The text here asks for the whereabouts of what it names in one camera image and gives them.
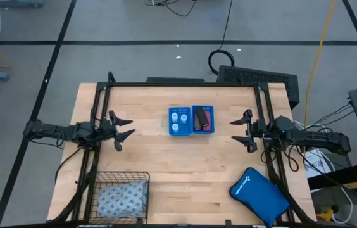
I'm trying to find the white printed bag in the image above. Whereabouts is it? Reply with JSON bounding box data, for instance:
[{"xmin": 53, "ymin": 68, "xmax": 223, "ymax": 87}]
[{"xmin": 304, "ymin": 148, "xmax": 336, "ymax": 180}]

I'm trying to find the yellow power plug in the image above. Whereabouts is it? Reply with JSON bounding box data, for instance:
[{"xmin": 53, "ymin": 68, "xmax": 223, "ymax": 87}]
[{"xmin": 316, "ymin": 205, "xmax": 338, "ymax": 222}]

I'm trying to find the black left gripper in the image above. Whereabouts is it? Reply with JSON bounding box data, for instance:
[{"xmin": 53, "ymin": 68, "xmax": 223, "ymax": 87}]
[{"xmin": 97, "ymin": 110, "xmax": 136, "ymax": 152}]

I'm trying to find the black coiled floor cable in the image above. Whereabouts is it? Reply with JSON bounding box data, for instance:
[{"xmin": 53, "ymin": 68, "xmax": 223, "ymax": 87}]
[{"xmin": 208, "ymin": 0, "xmax": 235, "ymax": 76}]

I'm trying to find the black bandage roll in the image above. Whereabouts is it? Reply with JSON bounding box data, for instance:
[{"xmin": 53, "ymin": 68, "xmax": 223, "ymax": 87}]
[{"xmin": 195, "ymin": 107, "xmax": 210, "ymax": 127}]

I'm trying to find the grey flat box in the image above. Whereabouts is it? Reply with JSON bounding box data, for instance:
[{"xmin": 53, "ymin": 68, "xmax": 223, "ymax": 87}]
[{"xmin": 0, "ymin": 0, "xmax": 45, "ymax": 9}]

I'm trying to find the black metal beam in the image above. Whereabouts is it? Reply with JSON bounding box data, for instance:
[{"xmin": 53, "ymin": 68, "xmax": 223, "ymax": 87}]
[{"xmin": 307, "ymin": 160, "xmax": 357, "ymax": 191}]

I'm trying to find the black perforated computer case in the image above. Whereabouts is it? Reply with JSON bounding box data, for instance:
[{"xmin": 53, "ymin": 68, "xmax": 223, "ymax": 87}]
[{"xmin": 216, "ymin": 65, "xmax": 301, "ymax": 110}]

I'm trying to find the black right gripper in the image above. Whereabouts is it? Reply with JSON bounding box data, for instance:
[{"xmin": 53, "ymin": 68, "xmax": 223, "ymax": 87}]
[{"xmin": 229, "ymin": 109, "xmax": 277, "ymax": 154}]

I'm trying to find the thick yellow cable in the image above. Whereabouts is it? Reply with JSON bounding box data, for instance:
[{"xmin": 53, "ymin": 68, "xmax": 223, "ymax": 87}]
[{"xmin": 303, "ymin": 0, "xmax": 337, "ymax": 127}]

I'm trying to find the black wire basket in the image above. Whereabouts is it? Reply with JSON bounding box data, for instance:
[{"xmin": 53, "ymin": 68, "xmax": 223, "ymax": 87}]
[{"xmin": 85, "ymin": 170, "xmax": 151, "ymax": 225}]

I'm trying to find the grey patterned fabric pouch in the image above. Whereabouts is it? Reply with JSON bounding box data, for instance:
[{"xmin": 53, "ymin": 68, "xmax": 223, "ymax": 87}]
[{"xmin": 97, "ymin": 179, "xmax": 149, "ymax": 220}]

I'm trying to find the pink red bandage roll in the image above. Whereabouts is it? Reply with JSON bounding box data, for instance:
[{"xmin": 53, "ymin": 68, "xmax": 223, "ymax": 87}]
[{"xmin": 204, "ymin": 110, "xmax": 213, "ymax": 132}]

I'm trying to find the black metal table frame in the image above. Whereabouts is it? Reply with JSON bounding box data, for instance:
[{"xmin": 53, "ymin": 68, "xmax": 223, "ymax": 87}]
[{"xmin": 47, "ymin": 71, "xmax": 318, "ymax": 228}]

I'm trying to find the blue first aid pouch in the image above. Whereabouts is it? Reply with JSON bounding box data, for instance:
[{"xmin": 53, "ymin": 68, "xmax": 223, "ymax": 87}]
[{"xmin": 229, "ymin": 167, "xmax": 291, "ymax": 228}]

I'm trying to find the blue plastic bin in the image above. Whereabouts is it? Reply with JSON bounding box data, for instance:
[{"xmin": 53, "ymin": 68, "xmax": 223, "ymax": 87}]
[
  {"xmin": 168, "ymin": 106, "xmax": 193, "ymax": 137},
  {"xmin": 191, "ymin": 104, "xmax": 215, "ymax": 135}
]

